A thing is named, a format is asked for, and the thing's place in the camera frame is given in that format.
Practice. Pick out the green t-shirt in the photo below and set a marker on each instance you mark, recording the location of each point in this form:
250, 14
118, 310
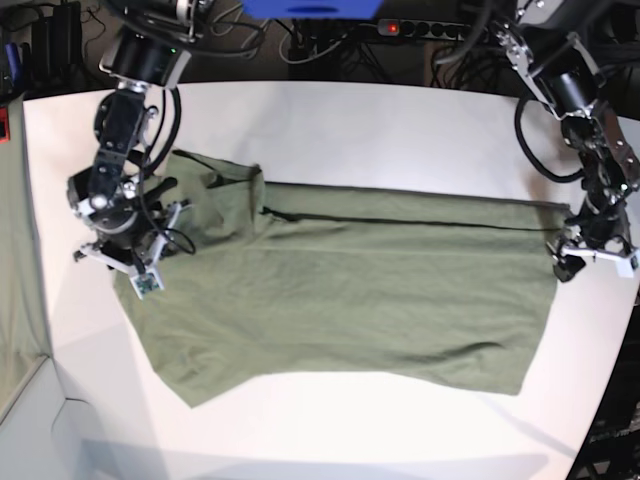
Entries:
291, 278

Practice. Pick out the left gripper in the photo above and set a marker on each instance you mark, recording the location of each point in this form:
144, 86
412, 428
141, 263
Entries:
589, 237

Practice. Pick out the red clamp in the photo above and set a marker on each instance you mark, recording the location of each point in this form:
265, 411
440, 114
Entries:
4, 125

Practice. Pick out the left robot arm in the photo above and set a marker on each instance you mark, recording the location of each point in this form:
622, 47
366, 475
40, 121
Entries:
540, 39

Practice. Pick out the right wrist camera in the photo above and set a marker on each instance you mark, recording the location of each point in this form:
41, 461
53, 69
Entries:
146, 283

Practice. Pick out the grey cloth at left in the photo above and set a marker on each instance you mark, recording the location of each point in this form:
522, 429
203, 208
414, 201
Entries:
25, 339

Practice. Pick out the blue handled tool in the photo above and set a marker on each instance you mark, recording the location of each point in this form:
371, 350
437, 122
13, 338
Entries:
14, 61

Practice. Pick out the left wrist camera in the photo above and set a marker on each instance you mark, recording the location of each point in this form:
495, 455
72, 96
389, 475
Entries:
626, 266

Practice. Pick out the black power strip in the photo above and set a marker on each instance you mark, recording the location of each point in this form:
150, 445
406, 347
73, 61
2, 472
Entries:
423, 30

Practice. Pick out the blue box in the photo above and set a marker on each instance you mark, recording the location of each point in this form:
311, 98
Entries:
312, 9

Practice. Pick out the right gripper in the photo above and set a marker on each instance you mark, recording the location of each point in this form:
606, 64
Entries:
134, 230

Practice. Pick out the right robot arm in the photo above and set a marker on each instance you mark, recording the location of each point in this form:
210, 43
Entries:
135, 126

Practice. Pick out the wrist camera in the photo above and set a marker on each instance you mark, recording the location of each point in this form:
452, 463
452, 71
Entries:
146, 283
626, 266

